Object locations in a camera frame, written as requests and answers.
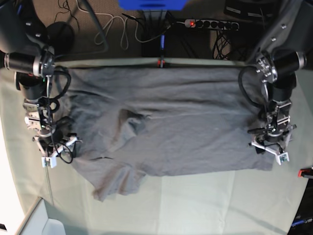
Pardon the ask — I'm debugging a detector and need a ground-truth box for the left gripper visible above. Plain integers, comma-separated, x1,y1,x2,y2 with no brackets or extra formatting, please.
248,125,297,154

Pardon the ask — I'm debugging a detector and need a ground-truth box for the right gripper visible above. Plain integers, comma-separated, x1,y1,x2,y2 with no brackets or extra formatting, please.
38,127,77,159

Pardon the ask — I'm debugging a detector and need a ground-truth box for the grey t-shirt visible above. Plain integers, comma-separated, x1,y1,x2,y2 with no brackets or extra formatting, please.
62,67,274,201

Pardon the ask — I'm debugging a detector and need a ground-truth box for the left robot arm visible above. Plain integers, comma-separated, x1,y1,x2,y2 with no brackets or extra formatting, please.
238,0,313,158

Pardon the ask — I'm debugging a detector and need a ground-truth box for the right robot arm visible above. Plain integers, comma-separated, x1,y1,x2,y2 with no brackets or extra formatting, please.
0,0,78,165

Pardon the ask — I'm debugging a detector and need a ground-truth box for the light green table cloth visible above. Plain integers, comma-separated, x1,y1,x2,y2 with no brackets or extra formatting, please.
0,59,313,235

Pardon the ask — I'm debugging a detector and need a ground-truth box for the red clamp at right edge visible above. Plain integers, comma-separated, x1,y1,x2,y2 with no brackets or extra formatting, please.
298,167,313,179

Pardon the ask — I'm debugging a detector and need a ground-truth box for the white bin at bottom left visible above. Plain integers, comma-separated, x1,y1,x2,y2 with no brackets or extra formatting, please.
15,197,66,235

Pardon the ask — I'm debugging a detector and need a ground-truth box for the black round bag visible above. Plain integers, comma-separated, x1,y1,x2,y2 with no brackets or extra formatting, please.
47,22,75,56

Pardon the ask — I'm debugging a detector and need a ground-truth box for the red clamp at top centre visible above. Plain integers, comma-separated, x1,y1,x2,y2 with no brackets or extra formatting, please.
157,35,166,71

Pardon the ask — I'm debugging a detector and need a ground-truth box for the black power strip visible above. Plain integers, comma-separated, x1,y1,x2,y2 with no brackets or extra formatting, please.
184,19,240,31

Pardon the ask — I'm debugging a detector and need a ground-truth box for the blue box at top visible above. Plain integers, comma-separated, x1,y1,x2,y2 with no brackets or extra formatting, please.
118,0,187,10

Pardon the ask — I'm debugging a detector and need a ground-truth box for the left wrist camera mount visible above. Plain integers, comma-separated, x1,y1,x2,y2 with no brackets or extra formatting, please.
248,140,290,165

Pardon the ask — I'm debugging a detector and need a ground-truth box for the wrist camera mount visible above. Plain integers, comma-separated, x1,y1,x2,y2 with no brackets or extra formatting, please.
32,134,81,168
248,140,290,165

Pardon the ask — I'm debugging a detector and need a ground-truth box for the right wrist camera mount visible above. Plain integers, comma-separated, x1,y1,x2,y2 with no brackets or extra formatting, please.
32,134,81,168

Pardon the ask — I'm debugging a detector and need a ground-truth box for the white cable on floor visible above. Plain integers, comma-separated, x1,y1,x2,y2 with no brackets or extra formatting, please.
75,0,172,51

